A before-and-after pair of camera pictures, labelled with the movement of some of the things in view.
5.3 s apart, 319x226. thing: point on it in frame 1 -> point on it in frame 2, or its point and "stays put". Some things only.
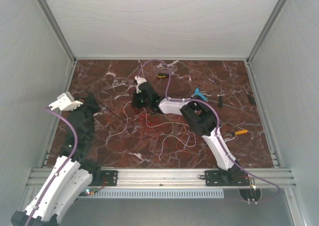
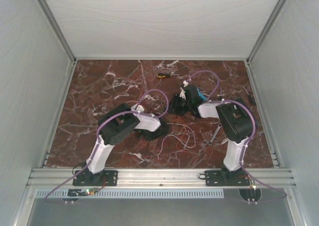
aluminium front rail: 283,177 stays put
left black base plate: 104,178 stays put
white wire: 153,127 stays put
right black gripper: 134,103 -> 172,107
